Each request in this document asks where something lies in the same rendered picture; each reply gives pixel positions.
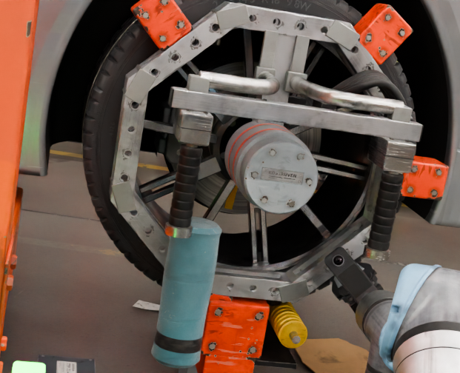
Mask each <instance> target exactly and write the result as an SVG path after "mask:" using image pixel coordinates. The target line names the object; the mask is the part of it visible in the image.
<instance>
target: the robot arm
mask: <svg viewBox="0 0 460 373"><path fill-rule="evenodd" d="M324 262H325V264H326V266H327V267H328V269H329V270H330V271H331V272H332V273H333V274H334V275H335V277H334V280H333V285H332V292H333V294H334V295H335V296H336V297H337V299H338V300H343V301H344V302H345V303H349V306H350V308H351V309H352V310H353V312H354V313H355V314H356V323H357V325H358V327H359V328H360V330H361V331H362V332H363V334H364V335H365V337H366V338H367V339H368V340H369V341H370V351H369V355H368V359H367V366H366V370H365V373H460V271H459V270H454V269H447V268H442V267H441V266H439V265H434V266H428V265H422V264H417V263H412V264H409V265H407V266H406V267H404V268H403V270H401V273H400V275H399V280H398V283H397V286H396V290H395V294H394V293H392V292H389V291H387V290H384V289H383V288H382V286H381V285H380V283H377V280H378V278H377V277H376V276H375V275H376V274H377V272H376V271H375V270H374V269H373V267H372V266H371V265H370V264H369V263H362V262H358V263H356V262H355V261H354V260H353V259H352V258H351V256H350V255H349V254H348V253H347V251H346V250H345V249H344V248H343V247H337V248H336V249H334V250H333V251H332V252H331V253H330V254H329V255H328V256H326V257H325V259H324Z"/></svg>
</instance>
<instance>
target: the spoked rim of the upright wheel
mask: <svg viewBox="0 0 460 373"><path fill-rule="evenodd" d="M241 42H242V55H243V68H244V77H247V78H253V77H254V63H253V36H252V30H248V29H244V28H241ZM311 53H312V54H313V56H312V57H311V59H310V60H309V62H308V63H307V65H306V67H305V68H304V73H305V74H307V79H308V78H309V76H310V74H311V73H312V71H313V70H314V68H315V67H316V65H317V64H318V62H319V60H320V59H321V61H322V62H323V64H324V65H325V67H326V68H327V70H328V72H329V74H330V76H331V78H332V80H333V83H334V85H335V86H336V85H338V84H340V83H341V82H343V81H344V80H346V79H347V78H349V77H351V76H352V75H351V73H350V71H349V70H348V69H347V67H346V66H345V64H344V62H343V61H342V60H341V58H340V57H339V55H338V53H337V52H336V51H335V49H334V48H333V46H332V44H331V43H330V42H326V41H317V40H312V39H310V40H309V45H308V49H307V57H306V60H307V59H308V58H309V56H310V54H311ZM213 114H214V116H215V117H216V118H217V119H218V121H217V122H216V124H215V126H214V128H213V131H212V133H211V135H210V153H211V155H210V156H208V157H206V158H203V159H201V164H200V165H199V167H200V170H199V174H198V176H199V178H198V181H200V180H202V179H204V178H207V177H209V176H211V175H214V174H216V173H218V172H221V174H222V175H223V176H224V177H225V178H226V179H227V180H226V181H225V182H224V184H223V186H222V187H221V189H220V190H219V192H218V194H217V196H216V197H215V198H214V200H213V202H212V203H211V205H210V207H209V208H208V210H207V211H206V212H205V214H204V216H203V218H206V219H208V220H211V221H213V220H214V219H215V217H216V216H217V214H218V213H219V211H220V209H221V208H222V206H223V205H224V203H225V201H226V200H227V198H228V197H229V195H230V193H231V192H232V191H233V189H234V187H235V186H236V185H235V184H234V182H233V180H232V179H231V177H230V176H229V174H228V172H227V169H226V166H225V161H224V158H221V156H220V155H221V153H222V152H225V150H226V146H227V143H228V141H229V140H230V138H231V136H232V135H233V133H234V132H235V131H236V130H237V129H238V128H240V127H241V126H243V125H244V124H246V123H249V122H251V121H252V118H242V117H237V116H231V115H222V114H216V113H213ZM234 121H235V122H236V124H235V125H234V126H230V124H232V123H233V122H234ZM284 127H285V128H287V129H288V130H289V131H291V132H292V134H294V135H298V134H300V133H302V132H305V131H307V130H310V129H312V128H313V127H306V126H300V125H295V124H293V125H291V126H288V125H287V124H285V123H284ZM143 129H147V130H153V131H156V132H163V133H167V134H170V135H174V134H173V124H168V123H165V122H161V121H156V120H152V119H149V118H144V126H143ZM370 139H371V135H364V134H358V133H352V132H342V131H341V137H340V143H339V149H338V152H337V155H336V157H335V156H331V155H325V154H321V153H318V152H312V151H310V152H311V154H312V157H313V158H314V160H318V161H324V162H327V163H332V164H333V166H332V167H329V166H326V165H322V164H316V166H317V168H318V171H319V172H325V173H328V176H327V178H326V179H325V181H324V183H323V184H322V185H321V187H320V188H319V190H318V191H317V193H316V194H315V195H314V196H313V197H312V198H311V199H310V200H309V201H308V202H307V203H306V204H305V205H304V206H303V207H301V208H299V210H298V211H297V212H295V213H293V214H292V215H291V216H289V217H288V218H285V219H284V220H283V221H280V222H278V223H277V224H273V225H272V226H269V227H267V221H266V212H265V211H264V210H262V209H259V208H258V207H257V206H255V205H253V204H252V203H250V202H249V201H248V200H247V214H248V226H249V232H243V233H221V235H220V238H219V249H218V254H217V261H216V265H218V266H231V267H238V268H245V269H259V270H266V271H273V272H274V271H278V270H281V269H286V268H289V267H291V266H295V265H296V264H297V263H299V262H300V261H302V260H303V259H305V258H306V257H307V256H308V255H310V254H311V253H313V252H314V251H316V250H317V249H318V248H319V247H321V246H322V245H324V244H325V243H326V242H328V241H329V240H330V239H331V238H333V237H335V236H336V235H337V234H339V233H340V232H341V231H342V230H344V229H345V228H347V227H348V226H349V225H351V224H352V223H353V222H354V220H355V219H356V218H357V216H358V215H359V213H360V211H361V210H362V208H363V207H364V205H365V203H366V200H367V193H368V189H369V185H370V179H371V175H372V171H373V164H374V163H373V162H372V161H370V160H368V159H367V154H368V150H369V145H368V144H370ZM176 173H177V170H175V171H173V172H170V173H168V174H166V175H163V176H161V177H159V178H156V179H154V180H152V181H149V182H147V183H145V184H141V182H140V180H139V178H138V176H137V175H136V182H135V186H134V191H135V192H136V194H137V195H138V196H139V197H140V199H141V200H142V201H143V202H144V204H145V205H146V206H147V208H148V209H149V210H150V211H151V212H152V213H153V215H154V216H155V217H156V219H157V220H158V222H159V223H160V224H161V225H162V226H163V227H164V229H165V224H166V223H167V222H168V221H169V217H170V214H169V213H167V212H166V211H165V210H163V209H162V208H161V207H160V206H159V205H158V204H157V203H156V202H155V201H154V200H155V199H157V198H160V197H162V196H165V195H167V194H170V193H171V192H173V190H174V189H175V188H174V183H175V182H174V183H172V184H169V185H167V186H164V187H162V188H160V189H157V190H155V191H152V189H154V188H156V187H159V186H161V185H163V184H166V183H168V182H170V181H173V180H175V179H176ZM255 208H258V211H259V230H256V213H255Z"/></svg>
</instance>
